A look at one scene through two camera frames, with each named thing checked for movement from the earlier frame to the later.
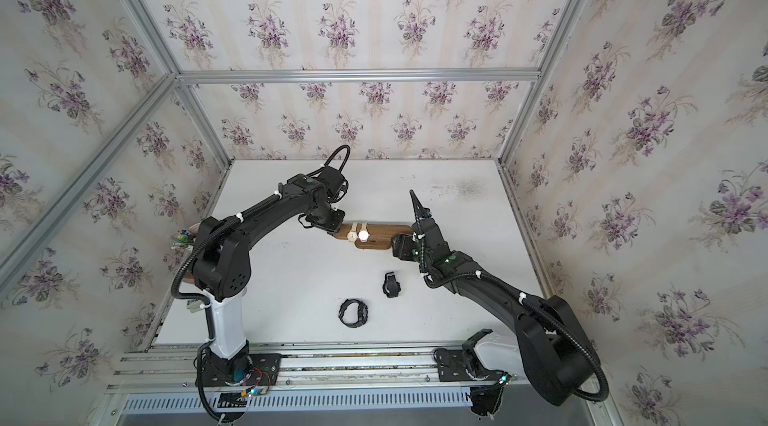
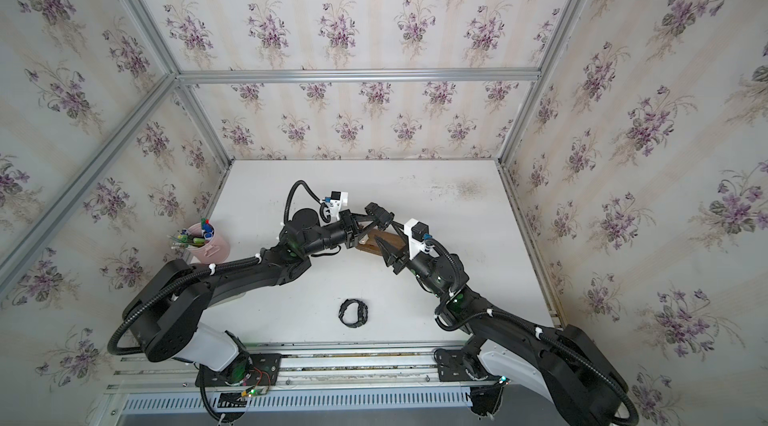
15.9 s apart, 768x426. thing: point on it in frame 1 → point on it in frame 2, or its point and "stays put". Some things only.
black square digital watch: [391, 287] → [379, 215]
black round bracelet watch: [362, 312] stays put
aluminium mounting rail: [170, 367] stays put
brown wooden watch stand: [380, 235] stays put
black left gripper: [335, 226] → [352, 231]
